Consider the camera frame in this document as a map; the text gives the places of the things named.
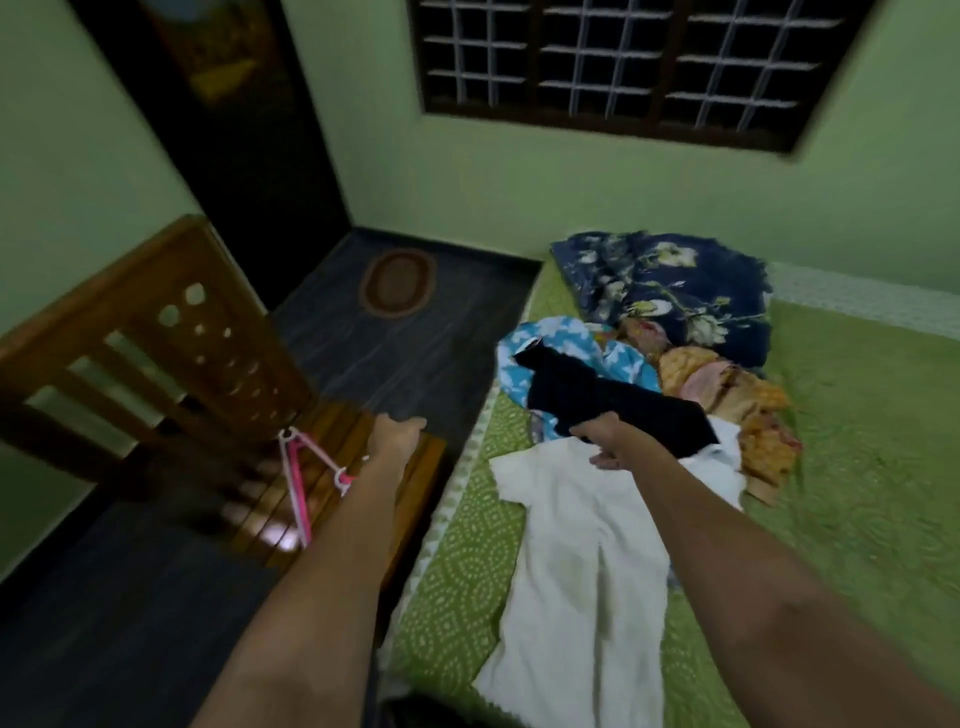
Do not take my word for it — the person's left hand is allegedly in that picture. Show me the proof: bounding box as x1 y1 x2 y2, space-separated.
366 413 429 478

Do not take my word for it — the person's right hand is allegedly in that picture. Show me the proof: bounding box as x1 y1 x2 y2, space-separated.
570 410 640 472

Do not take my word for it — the black garment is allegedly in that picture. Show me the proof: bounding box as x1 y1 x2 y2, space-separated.
513 341 723 461

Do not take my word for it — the pink plastic clothes hanger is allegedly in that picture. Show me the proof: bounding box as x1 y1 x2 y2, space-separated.
277 426 370 550

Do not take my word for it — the person's left forearm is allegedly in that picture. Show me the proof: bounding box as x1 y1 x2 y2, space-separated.
190 461 403 728

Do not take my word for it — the person's right forearm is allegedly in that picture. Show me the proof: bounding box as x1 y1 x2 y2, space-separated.
621 423 960 728

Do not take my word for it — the white shirt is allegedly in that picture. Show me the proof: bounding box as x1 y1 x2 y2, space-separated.
472 416 750 728

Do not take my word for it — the pale pink garment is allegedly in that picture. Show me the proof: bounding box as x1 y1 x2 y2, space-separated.
675 363 741 414

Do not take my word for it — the light blue white garment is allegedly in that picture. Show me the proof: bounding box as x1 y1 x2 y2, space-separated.
496 315 666 444

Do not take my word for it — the brown oval floor mat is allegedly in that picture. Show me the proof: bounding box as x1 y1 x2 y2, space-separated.
357 248 439 320

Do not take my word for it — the yellow orange printed garment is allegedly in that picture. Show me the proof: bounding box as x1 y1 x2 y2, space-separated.
618 318 804 508

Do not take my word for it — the dark blue floral blanket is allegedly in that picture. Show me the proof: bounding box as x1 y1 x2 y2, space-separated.
550 230 774 373

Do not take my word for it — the green patterned bedsheet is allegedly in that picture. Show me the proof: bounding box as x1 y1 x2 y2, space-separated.
378 251 960 728

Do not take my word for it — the brown wooden chair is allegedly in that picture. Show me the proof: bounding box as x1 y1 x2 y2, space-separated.
0 213 450 595

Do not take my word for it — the dark wooden door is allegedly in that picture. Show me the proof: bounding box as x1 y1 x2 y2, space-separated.
67 0 354 313

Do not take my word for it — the window with white grille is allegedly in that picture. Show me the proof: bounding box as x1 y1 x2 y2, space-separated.
406 0 879 156

